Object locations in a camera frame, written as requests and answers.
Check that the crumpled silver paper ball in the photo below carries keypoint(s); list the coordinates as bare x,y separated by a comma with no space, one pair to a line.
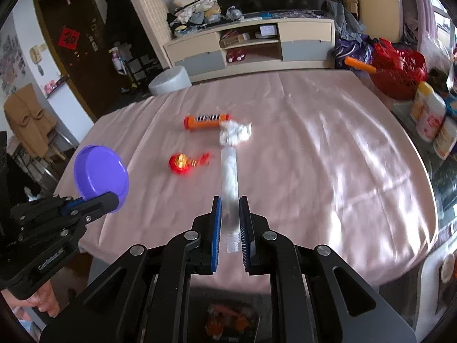
235,134

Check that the hanging child's bag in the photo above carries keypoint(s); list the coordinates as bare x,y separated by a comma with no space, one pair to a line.
118,60

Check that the pile of clothes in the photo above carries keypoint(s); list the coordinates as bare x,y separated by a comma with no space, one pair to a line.
192,10

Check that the cream standing air conditioner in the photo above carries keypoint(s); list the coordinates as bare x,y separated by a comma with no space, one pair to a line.
382,7

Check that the white bottle yellow label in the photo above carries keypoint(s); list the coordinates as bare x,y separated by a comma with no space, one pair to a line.
421,102

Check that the pink plush toy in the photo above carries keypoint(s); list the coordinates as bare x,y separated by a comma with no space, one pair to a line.
51,86

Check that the orange tube container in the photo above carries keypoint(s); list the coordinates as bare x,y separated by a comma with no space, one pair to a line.
207,120

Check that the grey clothing heap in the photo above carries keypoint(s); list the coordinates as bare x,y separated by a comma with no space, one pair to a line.
344,25

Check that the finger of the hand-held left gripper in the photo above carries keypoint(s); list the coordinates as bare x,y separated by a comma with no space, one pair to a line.
103,203
76,205

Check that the white bottle pink label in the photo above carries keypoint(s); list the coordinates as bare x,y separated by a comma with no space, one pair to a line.
432,118

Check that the white board panel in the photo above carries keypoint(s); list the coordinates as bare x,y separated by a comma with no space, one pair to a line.
71,121

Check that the brown coat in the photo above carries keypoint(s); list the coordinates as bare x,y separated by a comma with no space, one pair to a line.
30,121

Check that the white round box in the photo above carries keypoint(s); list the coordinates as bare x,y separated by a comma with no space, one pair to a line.
266,31

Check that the cream folding screen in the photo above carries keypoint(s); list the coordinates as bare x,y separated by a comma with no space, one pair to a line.
146,14

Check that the red diamond door poster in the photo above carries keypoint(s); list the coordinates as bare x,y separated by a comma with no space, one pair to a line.
69,38

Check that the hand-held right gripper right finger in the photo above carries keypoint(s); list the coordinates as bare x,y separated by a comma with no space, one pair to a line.
244,235

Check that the metal chair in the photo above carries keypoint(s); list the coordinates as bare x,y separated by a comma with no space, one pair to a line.
53,150

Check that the white round stool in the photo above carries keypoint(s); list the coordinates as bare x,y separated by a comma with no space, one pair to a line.
169,80

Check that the white jar cream label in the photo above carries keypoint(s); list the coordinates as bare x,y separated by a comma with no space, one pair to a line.
446,137

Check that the cream grey TV cabinet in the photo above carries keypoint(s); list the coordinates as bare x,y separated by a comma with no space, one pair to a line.
307,48

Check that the red plastic basket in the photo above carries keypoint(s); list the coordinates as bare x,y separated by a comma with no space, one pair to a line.
400,75

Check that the cardboard box on shelf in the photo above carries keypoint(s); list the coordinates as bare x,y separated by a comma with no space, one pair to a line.
234,39

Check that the purple bag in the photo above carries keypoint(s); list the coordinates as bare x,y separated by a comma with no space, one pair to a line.
351,50

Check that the red yellow snack packet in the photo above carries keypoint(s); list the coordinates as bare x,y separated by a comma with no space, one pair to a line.
180,164

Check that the person's left hand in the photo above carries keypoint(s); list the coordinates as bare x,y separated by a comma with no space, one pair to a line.
44,300

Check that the pink curtain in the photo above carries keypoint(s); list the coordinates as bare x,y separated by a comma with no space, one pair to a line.
419,3

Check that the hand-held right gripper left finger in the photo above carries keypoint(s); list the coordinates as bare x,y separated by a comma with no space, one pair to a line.
216,235

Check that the dark hanging coats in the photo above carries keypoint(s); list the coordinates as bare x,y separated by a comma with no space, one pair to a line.
117,14

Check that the cream intercom phone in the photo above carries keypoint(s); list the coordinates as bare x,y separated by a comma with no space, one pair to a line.
35,54

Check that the pink satin tablecloth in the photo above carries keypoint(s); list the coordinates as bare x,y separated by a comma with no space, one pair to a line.
321,150

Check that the wall photo collage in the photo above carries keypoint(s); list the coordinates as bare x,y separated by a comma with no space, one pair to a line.
10,64

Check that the purple plastic lid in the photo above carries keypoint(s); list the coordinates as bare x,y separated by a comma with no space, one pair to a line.
100,171

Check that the window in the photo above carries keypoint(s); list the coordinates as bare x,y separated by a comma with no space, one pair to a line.
444,10

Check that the brown wooden door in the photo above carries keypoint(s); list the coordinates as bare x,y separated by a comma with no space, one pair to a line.
82,75

